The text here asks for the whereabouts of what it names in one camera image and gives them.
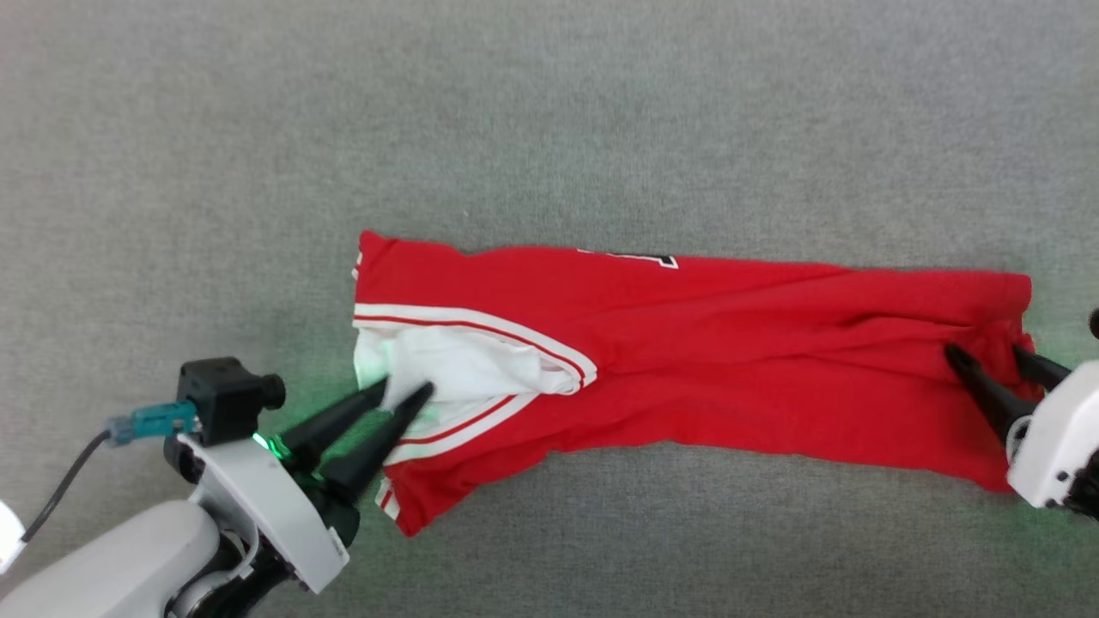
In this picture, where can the white rounded robot shell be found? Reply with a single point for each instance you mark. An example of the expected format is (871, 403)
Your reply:
(9, 536)

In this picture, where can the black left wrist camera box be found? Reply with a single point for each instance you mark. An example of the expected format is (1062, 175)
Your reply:
(221, 396)

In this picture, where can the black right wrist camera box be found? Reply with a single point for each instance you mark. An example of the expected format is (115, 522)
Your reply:
(1095, 324)

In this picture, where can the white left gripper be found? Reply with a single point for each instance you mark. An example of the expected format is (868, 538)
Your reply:
(266, 506)

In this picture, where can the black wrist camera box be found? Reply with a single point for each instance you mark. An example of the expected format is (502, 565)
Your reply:
(221, 396)
(1095, 324)

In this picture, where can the red and white sports garment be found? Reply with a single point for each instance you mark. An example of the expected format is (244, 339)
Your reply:
(730, 360)

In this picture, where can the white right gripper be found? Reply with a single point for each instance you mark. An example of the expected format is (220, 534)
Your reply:
(1060, 429)

